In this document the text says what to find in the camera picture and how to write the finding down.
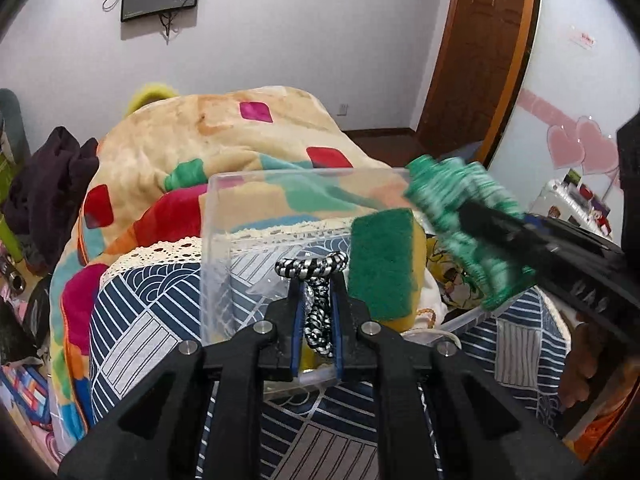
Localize green knitted cloth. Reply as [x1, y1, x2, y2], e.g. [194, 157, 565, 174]
[405, 155, 535, 310]

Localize floral fabric scrunchie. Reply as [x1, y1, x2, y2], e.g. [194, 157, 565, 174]
[426, 235, 484, 310]

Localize blue white patterned tablecloth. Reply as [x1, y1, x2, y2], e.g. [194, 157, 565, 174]
[61, 237, 580, 479]

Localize brown wooden door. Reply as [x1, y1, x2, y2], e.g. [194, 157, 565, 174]
[416, 0, 539, 165]

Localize yellow felt ball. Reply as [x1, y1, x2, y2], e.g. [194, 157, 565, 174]
[299, 342, 322, 372]

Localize person's right hand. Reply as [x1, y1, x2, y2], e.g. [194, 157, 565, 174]
[558, 318, 634, 416]

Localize yellow plush toy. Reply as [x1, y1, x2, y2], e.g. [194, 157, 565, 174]
[124, 82, 179, 117]

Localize black white braided rope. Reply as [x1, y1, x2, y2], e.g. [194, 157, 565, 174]
[274, 250, 350, 360]

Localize colourful book on floor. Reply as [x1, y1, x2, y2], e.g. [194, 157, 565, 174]
[1, 365, 51, 427]

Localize colourful fleece blanket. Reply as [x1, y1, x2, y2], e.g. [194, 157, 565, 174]
[50, 86, 382, 444]

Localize pink heart wall stickers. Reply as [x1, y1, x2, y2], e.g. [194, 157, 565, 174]
[516, 89, 620, 178]

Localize green yellow sponge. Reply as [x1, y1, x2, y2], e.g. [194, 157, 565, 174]
[347, 208, 426, 333]

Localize dark purple clothing pile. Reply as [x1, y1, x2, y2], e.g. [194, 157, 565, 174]
[2, 126, 99, 274]

